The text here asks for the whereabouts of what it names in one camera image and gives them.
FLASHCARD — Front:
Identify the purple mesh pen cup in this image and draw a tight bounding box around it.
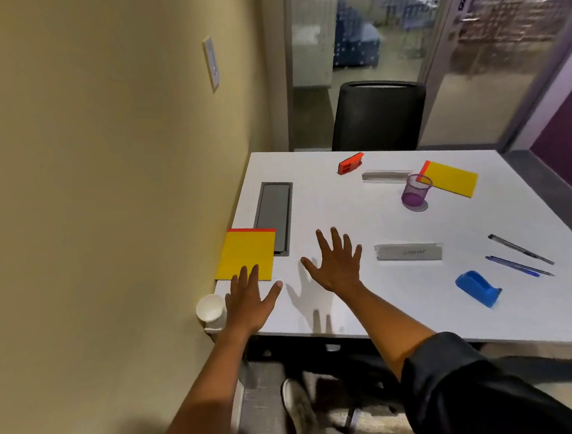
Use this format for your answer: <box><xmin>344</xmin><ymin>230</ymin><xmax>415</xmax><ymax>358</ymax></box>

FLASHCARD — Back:
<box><xmin>399</xmin><ymin>172</ymin><xmax>436</xmax><ymax>214</ymax></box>

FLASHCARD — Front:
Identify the white wall switch plate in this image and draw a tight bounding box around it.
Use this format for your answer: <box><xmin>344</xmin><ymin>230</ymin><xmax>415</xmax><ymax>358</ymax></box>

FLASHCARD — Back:
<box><xmin>201</xmin><ymin>35</ymin><xmax>222</xmax><ymax>94</ymax></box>

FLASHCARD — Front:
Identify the person's right forearm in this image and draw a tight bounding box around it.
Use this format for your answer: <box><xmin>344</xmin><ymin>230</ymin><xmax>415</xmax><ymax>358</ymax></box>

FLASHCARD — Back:
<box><xmin>338</xmin><ymin>278</ymin><xmax>440</xmax><ymax>384</ymax></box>

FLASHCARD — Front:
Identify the person's right hand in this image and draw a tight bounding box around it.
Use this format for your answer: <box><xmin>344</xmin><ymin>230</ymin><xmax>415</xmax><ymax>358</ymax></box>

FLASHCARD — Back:
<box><xmin>298</xmin><ymin>224</ymin><xmax>367</xmax><ymax>303</ymax></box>

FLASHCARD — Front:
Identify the black pen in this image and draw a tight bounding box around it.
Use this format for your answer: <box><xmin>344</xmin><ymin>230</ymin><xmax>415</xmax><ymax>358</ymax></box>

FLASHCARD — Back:
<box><xmin>487</xmin><ymin>228</ymin><xmax>556</xmax><ymax>271</ymax></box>

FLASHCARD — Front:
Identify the blue tape dispenser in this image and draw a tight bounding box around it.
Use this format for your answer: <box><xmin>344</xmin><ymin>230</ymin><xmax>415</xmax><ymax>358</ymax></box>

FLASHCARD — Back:
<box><xmin>454</xmin><ymin>268</ymin><xmax>504</xmax><ymax>311</ymax></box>

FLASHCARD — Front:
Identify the orange stapler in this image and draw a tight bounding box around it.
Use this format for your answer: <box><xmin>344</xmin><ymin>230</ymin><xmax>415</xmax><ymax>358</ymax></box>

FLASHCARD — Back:
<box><xmin>335</xmin><ymin>151</ymin><xmax>366</xmax><ymax>176</ymax></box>

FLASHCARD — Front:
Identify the yellow notepad with red edge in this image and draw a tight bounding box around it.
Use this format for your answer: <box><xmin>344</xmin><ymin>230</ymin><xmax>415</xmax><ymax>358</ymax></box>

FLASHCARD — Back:
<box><xmin>211</xmin><ymin>224</ymin><xmax>281</xmax><ymax>286</ymax></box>
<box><xmin>414</xmin><ymin>156</ymin><xmax>481</xmax><ymax>203</ymax></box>

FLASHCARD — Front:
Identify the glass door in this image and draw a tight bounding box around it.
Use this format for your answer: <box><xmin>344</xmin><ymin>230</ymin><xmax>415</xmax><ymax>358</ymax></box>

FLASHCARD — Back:
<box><xmin>406</xmin><ymin>0</ymin><xmax>572</xmax><ymax>151</ymax></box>

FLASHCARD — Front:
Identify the blue pen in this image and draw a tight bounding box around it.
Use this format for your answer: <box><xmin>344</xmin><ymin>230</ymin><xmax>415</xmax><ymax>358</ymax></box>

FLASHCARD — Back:
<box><xmin>485</xmin><ymin>250</ymin><xmax>555</xmax><ymax>283</ymax></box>

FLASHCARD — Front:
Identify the white paper cup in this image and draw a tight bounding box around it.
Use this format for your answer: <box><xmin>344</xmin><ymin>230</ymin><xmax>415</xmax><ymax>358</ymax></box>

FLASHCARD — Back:
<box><xmin>194</xmin><ymin>293</ymin><xmax>229</xmax><ymax>331</ymax></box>

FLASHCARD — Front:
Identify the grey table cable hatch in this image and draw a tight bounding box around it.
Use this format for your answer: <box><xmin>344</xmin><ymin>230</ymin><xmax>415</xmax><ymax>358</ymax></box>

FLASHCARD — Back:
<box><xmin>250</xmin><ymin>179</ymin><xmax>299</xmax><ymax>260</ymax></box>

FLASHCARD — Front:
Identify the person's left hand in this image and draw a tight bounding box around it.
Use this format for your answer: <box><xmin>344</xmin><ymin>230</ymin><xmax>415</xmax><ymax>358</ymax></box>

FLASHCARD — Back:
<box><xmin>222</xmin><ymin>262</ymin><xmax>287</xmax><ymax>339</ymax></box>

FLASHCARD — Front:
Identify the person's black right sleeve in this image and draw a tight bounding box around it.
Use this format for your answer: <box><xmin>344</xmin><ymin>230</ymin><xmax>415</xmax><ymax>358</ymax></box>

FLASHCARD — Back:
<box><xmin>396</xmin><ymin>321</ymin><xmax>572</xmax><ymax>434</ymax></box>

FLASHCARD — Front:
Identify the black chair base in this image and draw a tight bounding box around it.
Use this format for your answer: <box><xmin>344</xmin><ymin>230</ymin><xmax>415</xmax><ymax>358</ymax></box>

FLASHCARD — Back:
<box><xmin>302</xmin><ymin>349</ymin><xmax>407</xmax><ymax>434</ymax></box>

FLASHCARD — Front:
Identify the person's left forearm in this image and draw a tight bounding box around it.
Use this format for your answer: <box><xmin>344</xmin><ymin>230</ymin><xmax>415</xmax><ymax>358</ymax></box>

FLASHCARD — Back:
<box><xmin>149</xmin><ymin>324</ymin><xmax>267</xmax><ymax>434</ymax></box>

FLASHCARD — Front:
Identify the person's white shoe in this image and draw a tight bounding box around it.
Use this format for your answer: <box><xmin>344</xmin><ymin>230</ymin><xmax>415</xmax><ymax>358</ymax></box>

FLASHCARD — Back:
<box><xmin>280</xmin><ymin>376</ymin><xmax>319</xmax><ymax>434</ymax></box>

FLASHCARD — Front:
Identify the black office chair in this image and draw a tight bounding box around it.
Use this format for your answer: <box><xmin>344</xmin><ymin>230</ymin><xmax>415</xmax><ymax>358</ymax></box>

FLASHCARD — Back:
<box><xmin>326</xmin><ymin>75</ymin><xmax>432</xmax><ymax>158</ymax></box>

